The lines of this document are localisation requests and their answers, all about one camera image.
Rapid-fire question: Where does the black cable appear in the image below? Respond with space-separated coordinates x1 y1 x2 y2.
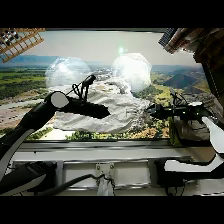
35 172 116 197

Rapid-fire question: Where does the heap of clothes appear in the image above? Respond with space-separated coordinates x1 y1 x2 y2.
157 27 224 68

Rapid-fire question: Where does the dark garment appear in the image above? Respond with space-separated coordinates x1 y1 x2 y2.
169 115 212 148

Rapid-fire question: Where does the wooden lattice rack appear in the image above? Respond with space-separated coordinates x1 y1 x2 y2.
0 27 46 64

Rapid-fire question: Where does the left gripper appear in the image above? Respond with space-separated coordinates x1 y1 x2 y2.
78 100 112 120

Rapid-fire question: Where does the white marbled garment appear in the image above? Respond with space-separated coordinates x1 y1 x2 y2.
52 76 152 134

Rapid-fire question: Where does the silver frame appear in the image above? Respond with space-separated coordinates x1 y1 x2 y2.
0 139 224 197

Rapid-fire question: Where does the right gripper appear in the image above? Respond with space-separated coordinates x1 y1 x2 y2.
145 103 173 121

